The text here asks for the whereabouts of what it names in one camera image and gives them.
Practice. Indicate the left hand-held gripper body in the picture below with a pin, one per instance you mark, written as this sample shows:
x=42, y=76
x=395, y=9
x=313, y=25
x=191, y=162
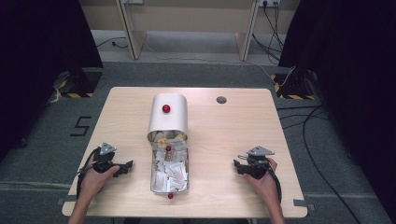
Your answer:
x=104, y=158

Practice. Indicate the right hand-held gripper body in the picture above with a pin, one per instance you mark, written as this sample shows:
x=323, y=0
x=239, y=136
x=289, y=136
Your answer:
x=258, y=165

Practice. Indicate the person's right hand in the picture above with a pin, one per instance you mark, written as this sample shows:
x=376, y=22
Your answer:
x=267, y=186

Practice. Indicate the person's left hand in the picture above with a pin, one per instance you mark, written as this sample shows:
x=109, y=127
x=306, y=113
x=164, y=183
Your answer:
x=93, y=182

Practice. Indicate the yellow crumpled paper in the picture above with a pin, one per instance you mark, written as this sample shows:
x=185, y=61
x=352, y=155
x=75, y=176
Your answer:
x=179, y=137
x=162, y=142

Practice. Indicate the pile of white paper scraps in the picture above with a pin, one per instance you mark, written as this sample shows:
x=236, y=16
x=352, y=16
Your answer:
x=171, y=174

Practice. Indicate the white bin with red knob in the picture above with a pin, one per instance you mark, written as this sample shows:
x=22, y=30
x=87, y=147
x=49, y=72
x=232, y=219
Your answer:
x=168, y=119

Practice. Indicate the stand base with striped tape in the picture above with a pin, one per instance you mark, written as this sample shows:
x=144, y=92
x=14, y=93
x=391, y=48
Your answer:
x=294, y=87
x=79, y=84

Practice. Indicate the black curtain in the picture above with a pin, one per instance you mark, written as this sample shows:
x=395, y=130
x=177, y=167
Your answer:
x=351, y=77
x=37, y=62

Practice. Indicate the white power strip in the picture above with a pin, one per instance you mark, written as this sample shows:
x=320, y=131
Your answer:
x=269, y=2

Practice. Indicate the light wooden desk frame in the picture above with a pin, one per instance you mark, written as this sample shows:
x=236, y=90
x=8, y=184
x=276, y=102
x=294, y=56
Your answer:
x=186, y=18

